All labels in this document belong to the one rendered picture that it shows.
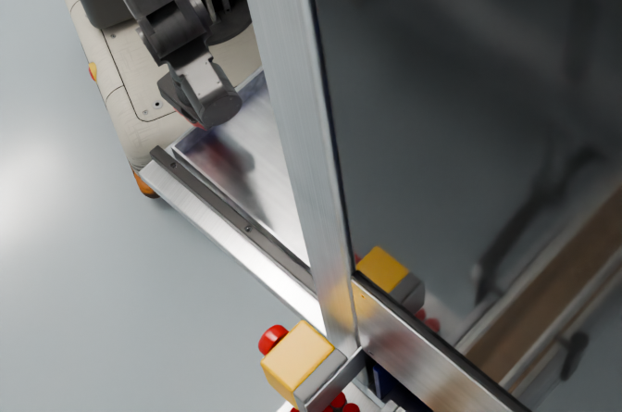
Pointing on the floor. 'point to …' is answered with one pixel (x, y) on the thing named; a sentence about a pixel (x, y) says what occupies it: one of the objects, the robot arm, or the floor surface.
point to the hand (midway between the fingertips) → (206, 123)
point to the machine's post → (305, 128)
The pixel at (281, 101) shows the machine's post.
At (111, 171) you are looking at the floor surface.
